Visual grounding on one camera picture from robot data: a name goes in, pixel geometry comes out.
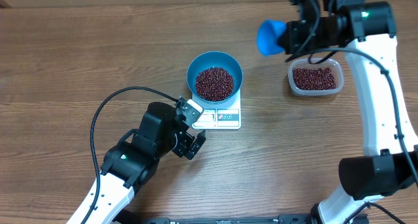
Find red beans in bowl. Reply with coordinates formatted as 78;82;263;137
195;67;234;102

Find teal round bowl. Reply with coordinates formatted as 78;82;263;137
186;51;244;104

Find white digital kitchen scale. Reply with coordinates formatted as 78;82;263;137
192;90;242;130

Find clear plastic food container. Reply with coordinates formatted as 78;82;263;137
288;58;344;97

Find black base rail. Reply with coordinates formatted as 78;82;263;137
112;210;320;224

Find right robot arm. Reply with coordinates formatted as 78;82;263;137
261;0;417;223

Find red adzuki beans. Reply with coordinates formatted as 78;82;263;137
292;67;336;90

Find blue plastic measuring scoop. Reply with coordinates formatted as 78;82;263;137
257;20;287;56

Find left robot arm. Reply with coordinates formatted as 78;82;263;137
69;98;206;223

